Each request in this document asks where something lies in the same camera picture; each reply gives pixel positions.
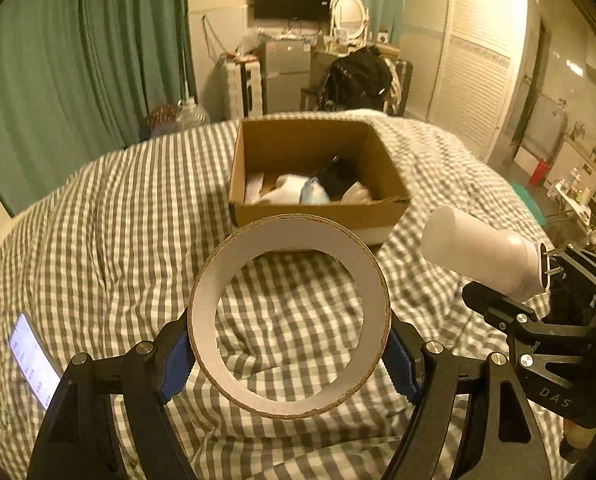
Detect white plastic bottle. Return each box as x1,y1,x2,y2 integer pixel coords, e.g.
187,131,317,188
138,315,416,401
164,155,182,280
420,205,549,301

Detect white mesh cloth bag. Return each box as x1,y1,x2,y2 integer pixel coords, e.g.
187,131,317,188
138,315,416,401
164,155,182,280
267,174,311,205

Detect blue patterned packet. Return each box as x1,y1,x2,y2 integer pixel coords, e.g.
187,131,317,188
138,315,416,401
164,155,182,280
300,177,332,205

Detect wooden chair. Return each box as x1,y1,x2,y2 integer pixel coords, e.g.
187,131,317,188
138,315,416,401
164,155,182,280
300,57,414,116

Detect red fire extinguisher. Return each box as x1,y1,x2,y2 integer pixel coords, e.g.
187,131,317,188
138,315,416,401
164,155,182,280
529,158,552,187

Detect green padded board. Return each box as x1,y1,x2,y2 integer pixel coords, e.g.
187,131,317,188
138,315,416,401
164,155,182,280
510,182,549,226

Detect grey checked blanket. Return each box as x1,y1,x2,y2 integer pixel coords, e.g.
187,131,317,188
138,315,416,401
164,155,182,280
0,109,569,480

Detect clear water jug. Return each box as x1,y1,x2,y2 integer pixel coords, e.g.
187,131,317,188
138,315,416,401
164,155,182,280
175,99,211,130

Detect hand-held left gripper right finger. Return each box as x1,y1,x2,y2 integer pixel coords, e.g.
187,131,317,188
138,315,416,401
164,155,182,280
380,310,554,480

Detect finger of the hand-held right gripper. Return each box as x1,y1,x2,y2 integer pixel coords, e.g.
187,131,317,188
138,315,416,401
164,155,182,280
462,282,596,346
540,242,596,297

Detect smartphone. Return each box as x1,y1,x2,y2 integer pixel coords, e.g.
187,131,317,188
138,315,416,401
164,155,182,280
8,312,64,411

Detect white suitcase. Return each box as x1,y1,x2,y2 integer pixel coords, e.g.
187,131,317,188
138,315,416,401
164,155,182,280
222,60,267,122

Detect silver small fridge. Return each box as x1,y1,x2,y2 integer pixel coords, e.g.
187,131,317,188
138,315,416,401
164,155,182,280
262,40,313,114

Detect brown cardboard box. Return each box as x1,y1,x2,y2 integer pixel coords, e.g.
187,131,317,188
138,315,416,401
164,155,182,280
228,119,412,247

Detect floral bag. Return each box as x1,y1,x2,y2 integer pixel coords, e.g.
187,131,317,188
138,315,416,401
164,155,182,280
147,105,180,137

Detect black jacket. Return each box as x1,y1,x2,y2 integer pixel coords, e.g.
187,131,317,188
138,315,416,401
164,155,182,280
317,46,394,111

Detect wide green curtain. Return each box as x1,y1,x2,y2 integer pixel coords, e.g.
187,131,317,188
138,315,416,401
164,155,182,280
0,0,196,217

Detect clear plastic bag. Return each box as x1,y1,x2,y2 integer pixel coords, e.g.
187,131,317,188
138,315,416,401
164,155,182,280
234,27,264,58

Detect black wall television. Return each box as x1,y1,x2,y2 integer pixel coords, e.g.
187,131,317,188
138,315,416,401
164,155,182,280
254,0,331,23

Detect white oval mirror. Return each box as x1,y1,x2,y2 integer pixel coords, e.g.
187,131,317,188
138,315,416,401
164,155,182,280
332,0,370,45

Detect small table with bottles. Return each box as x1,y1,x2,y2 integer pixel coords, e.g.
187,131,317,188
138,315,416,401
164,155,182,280
547,145,596,228

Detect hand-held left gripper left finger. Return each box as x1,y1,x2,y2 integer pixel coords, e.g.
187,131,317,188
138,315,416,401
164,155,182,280
26,305,199,480

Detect white louvred wardrobe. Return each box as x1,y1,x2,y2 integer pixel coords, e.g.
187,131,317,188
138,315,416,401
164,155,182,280
399,0,529,162

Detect white tape roll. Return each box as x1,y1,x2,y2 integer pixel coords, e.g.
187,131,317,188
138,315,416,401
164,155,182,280
188,214,393,420

